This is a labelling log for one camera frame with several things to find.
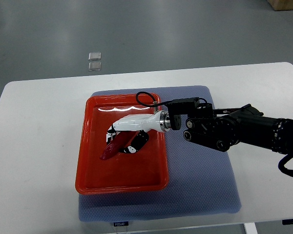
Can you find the blue-grey textured mat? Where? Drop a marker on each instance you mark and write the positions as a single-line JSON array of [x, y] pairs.
[[201, 182]]

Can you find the red pepper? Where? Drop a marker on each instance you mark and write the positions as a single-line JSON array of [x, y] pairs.
[[115, 145]]

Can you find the cardboard box corner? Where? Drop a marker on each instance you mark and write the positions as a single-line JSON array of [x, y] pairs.
[[281, 5]]

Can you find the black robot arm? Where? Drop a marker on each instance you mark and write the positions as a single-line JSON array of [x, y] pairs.
[[220, 129]]

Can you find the black object at table edge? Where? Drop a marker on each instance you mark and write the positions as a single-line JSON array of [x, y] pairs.
[[287, 222]]

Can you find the lower clear floor tile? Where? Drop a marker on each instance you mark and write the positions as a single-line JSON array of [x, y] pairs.
[[95, 66]]

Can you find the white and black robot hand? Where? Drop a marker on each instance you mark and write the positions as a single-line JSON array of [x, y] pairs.
[[139, 125]]

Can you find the red plastic tray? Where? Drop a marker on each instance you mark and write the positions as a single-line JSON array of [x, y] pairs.
[[145, 170]]

